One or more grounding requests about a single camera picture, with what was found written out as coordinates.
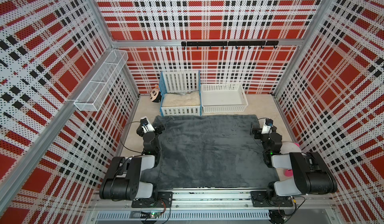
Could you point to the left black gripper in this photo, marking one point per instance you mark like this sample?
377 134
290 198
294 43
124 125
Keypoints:
158 130

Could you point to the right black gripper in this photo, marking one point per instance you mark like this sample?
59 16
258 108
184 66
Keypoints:
258 132

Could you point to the grey zebra plush pillowcase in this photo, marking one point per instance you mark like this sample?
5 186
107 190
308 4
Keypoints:
215 151

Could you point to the white plastic basket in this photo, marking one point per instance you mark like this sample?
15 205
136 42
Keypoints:
225 97

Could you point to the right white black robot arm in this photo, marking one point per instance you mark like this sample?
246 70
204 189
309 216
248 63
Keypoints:
310 173

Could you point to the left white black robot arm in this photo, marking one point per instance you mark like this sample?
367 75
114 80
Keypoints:
123 178

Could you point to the white pink plush doll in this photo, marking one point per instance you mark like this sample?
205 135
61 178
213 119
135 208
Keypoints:
283 161

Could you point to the panda plush toy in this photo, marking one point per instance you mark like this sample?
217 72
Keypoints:
156 95

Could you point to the blue white toy crib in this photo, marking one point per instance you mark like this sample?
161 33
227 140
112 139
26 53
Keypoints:
181 95

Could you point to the green circuit board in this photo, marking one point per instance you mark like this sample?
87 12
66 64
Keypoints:
151 215

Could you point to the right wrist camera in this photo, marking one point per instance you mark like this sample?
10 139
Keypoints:
267 126

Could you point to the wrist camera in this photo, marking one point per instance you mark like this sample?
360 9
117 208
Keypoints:
267 126
146 125

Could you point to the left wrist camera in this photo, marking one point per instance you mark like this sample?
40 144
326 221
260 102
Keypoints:
146 125

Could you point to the white wire mesh shelf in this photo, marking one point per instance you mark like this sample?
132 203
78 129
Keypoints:
102 79

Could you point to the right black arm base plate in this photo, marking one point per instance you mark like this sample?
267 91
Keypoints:
262 199

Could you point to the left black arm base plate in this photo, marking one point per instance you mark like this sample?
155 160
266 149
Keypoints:
158 200

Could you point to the black hook rail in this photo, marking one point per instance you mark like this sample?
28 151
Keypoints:
229 43

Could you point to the aluminium mounting rail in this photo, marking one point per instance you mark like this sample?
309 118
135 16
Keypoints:
203 205

